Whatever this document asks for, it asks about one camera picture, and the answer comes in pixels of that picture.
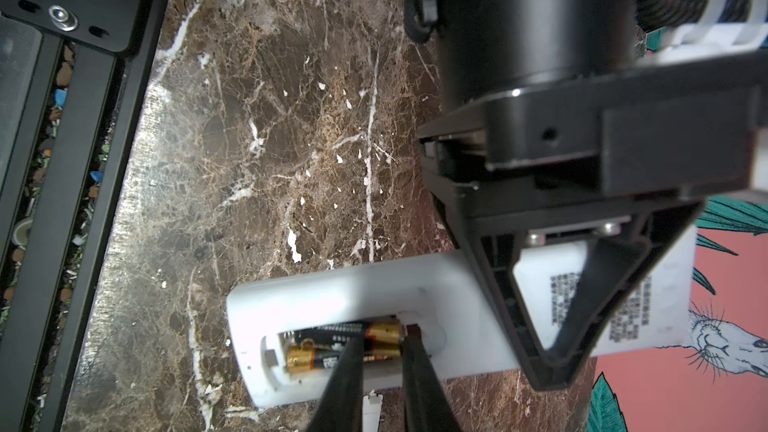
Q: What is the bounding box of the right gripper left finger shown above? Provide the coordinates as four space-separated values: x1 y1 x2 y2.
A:
306 338 364 432

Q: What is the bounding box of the white remote battery cover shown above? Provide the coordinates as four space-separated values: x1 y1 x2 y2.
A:
362 391 383 432

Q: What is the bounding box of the black gold AAA battery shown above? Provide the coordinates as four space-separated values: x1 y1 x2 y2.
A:
293 321 400 350
286 346 401 374

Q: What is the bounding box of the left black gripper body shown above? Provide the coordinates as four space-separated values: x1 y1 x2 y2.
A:
418 51 767 240

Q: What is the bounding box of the white remote control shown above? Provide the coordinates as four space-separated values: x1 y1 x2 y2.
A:
226 228 697 408

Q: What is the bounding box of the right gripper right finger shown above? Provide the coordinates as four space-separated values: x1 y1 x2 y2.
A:
400 329 461 431

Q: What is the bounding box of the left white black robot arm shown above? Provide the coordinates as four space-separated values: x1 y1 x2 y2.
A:
404 0 767 391

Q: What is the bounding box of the black front mounting rail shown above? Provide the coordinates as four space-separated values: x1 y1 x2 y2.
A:
1 0 169 431

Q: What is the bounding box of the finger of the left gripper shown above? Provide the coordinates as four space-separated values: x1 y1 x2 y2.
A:
548 201 702 366
443 235 594 390

